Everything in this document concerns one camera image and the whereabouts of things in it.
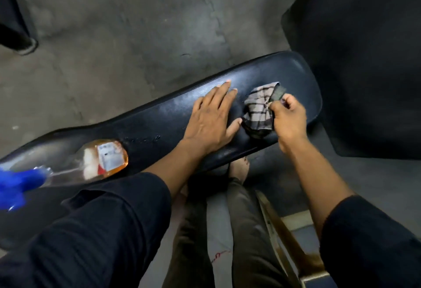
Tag checked grey cleaning cloth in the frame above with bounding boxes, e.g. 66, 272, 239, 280
241, 82, 287, 140

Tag person's grey-brown trousers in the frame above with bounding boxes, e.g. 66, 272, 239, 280
162, 177, 294, 288

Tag person's left forearm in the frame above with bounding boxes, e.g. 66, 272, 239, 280
141, 138, 212, 200

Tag brown wooden stand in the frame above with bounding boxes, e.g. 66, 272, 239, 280
256, 190, 330, 288

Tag person's right forearm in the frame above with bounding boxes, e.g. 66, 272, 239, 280
279, 136, 355, 240

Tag person's left hand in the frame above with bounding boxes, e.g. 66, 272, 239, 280
182, 80, 243, 157

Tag clear spray bottle blue trigger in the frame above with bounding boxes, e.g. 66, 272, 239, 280
0, 138, 129, 213

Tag black motorcycle seat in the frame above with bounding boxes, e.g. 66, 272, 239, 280
0, 50, 323, 251

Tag person's black shirt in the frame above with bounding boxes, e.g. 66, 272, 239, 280
0, 172, 421, 288

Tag black stand leg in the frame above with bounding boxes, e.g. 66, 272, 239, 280
0, 0, 39, 56

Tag person's right hand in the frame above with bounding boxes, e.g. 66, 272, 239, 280
269, 93, 308, 154

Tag person's right foot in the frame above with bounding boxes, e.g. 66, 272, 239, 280
228, 156, 251, 184

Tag black fabric cover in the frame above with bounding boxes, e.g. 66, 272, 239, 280
281, 0, 421, 160

